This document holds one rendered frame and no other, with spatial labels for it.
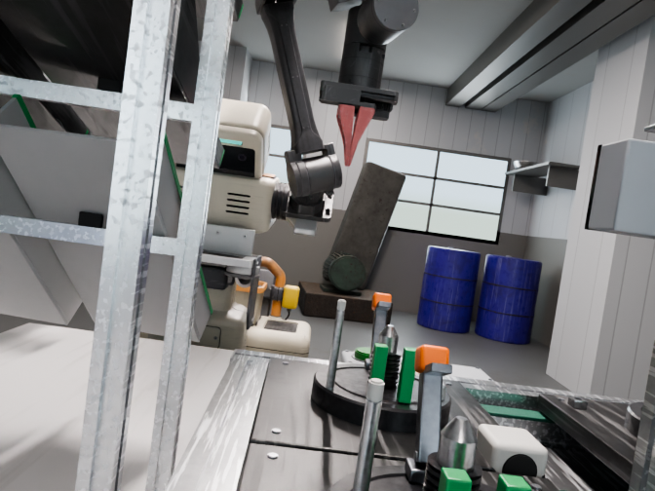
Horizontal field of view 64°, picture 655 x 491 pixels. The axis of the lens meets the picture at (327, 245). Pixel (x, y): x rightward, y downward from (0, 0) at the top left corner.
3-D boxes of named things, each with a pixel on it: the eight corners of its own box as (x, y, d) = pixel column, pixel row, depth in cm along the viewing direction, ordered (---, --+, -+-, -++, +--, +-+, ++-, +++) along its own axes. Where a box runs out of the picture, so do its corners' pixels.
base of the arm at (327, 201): (333, 194, 127) (284, 187, 127) (337, 171, 120) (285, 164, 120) (330, 223, 122) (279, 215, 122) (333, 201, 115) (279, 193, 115)
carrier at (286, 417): (267, 372, 65) (281, 273, 65) (457, 396, 67) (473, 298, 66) (246, 465, 41) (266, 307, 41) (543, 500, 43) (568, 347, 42)
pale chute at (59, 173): (94, 323, 63) (111, 294, 66) (200, 343, 61) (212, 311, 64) (-20, 123, 42) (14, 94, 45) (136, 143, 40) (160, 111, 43)
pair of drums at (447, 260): (539, 348, 617) (553, 262, 612) (423, 331, 615) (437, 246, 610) (513, 332, 701) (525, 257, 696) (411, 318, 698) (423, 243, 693)
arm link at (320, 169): (319, 175, 121) (296, 180, 120) (322, 143, 112) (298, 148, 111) (332, 206, 116) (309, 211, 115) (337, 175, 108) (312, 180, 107)
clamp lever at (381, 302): (366, 360, 60) (371, 295, 62) (383, 362, 60) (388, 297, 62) (371, 357, 56) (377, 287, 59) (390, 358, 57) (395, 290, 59)
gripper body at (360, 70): (397, 106, 68) (405, 49, 68) (319, 94, 68) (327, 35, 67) (389, 116, 74) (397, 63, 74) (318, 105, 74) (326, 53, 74)
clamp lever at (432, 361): (407, 460, 35) (414, 347, 38) (437, 464, 36) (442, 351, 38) (421, 465, 32) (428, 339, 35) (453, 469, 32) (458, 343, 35)
